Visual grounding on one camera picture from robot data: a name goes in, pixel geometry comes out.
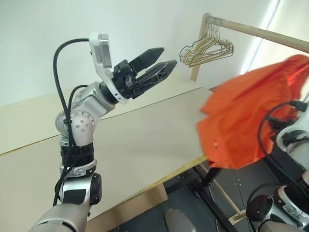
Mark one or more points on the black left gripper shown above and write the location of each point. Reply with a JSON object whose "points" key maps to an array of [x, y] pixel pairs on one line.
{"points": [[125, 79]]}

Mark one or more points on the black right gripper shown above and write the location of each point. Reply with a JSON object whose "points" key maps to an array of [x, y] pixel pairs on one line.
{"points": [[278, 122]]}

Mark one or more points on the orange shorts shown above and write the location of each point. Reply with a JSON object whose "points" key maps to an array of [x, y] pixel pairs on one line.
{"points": [[236, 116]]}

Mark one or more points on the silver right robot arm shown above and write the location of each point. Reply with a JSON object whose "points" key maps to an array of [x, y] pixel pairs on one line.
{"points": [[260, 205]]}

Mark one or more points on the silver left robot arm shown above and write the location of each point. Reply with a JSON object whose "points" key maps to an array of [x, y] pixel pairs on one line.
{"points": [[82, 125]]}

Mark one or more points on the wooden rack rod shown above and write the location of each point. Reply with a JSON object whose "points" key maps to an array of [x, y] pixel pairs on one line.
{"points": [[265, 33]]}

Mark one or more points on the wooden rack base slat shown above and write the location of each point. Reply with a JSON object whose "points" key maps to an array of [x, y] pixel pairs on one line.
{"points": [[234, 205]]}

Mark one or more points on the grey rounded shape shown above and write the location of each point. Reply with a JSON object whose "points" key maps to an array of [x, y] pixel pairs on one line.
{"points": [[178, 221]]}

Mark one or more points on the brown cardboard panel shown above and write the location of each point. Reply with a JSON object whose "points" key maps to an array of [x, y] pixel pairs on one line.
{"points": [[135, 207]]}

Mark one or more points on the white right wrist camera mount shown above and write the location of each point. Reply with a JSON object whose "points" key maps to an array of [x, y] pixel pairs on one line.
{"points": [[282, 136]]}

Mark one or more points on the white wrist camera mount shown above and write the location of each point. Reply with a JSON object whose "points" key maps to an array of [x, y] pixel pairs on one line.
{"points": [[282, 136], [101, 53]]}

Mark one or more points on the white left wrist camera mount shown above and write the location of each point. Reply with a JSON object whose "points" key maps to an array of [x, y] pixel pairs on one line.
{"points": [[101, 53]]}

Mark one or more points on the wooden rack post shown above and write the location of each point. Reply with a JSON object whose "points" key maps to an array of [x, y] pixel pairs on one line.
{"points": [[204, 26]]}

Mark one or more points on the black table leg frame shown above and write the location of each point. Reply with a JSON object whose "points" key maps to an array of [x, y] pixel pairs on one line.
{"points": [[210, 178]]}

